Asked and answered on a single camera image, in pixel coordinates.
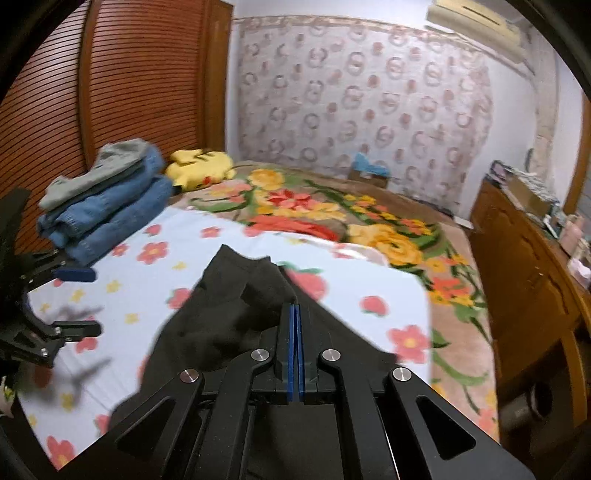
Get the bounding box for black pants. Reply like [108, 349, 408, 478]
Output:
[108, 244, 399, 480]

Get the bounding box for blue denim jeans lower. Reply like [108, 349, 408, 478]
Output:
[49, 175, 173, 266]

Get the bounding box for blue denim jeans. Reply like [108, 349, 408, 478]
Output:
[49, 175, 173, 266]
[37, 144, 164, 247]

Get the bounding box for blue denim jeans upper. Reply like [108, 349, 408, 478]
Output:
[37, 144, 164, 247]

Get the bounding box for white floral bed sheet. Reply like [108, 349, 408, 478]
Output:
[18, 207, 431, 469]

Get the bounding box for grey folded garment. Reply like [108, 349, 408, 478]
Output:
[39, 138, 150, 212]

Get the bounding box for yellow plush toy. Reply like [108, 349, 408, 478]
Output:
[165, 149, 235, 192]

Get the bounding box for brown floral blanket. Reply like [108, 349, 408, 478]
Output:
[173, 162, 500, 439]

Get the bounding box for wooden sideboard cabinet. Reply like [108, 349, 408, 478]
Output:
[469, 179, 590, 450]

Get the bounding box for brown louvered wardrobe door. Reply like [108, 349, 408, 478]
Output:
[1, 1, 233, 252]

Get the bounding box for pink tissue pack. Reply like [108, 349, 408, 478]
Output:
[567, 258, 591, 289]

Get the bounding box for pink thermos jug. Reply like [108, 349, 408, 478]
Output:
[559, 214, 585, 256]

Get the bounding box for cardboard box on cabinet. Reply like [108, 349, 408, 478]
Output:
[506, 175, 557, 218]

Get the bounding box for cardboard box with blue cloth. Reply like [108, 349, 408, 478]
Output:
[348, 152, 391, 189]

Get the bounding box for patterned sheer curtain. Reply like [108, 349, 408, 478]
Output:
[238, 16, 493, 211]

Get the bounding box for white air conditioner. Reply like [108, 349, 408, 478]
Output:
[427, 0, 522, 49]

